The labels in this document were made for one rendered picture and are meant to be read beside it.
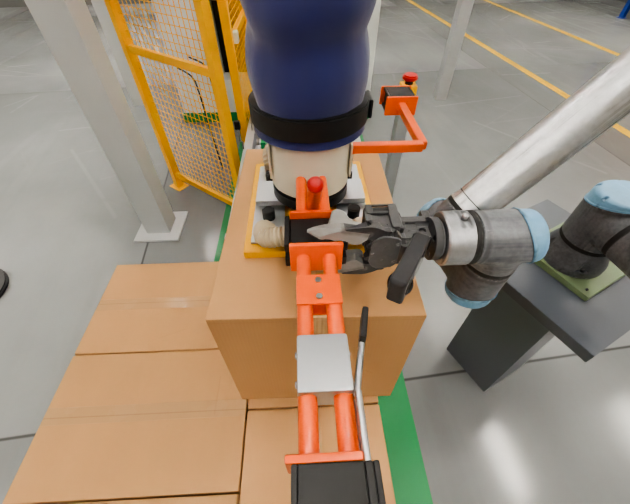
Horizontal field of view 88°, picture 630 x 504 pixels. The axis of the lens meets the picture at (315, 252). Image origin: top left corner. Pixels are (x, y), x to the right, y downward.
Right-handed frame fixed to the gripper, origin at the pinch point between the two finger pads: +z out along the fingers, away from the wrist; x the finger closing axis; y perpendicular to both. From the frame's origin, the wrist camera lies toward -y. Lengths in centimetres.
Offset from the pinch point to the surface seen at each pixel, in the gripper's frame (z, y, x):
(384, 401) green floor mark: -32, 15, -120
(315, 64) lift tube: -1.0, 17.8, 21.4
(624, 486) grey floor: -122, -22, -120
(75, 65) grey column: 103, 132, -12
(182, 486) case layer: 36, -21, -65
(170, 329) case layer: 51, 25, -65
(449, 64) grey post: -161, 346, -83
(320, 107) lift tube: -1.7, 17.1, 15.4
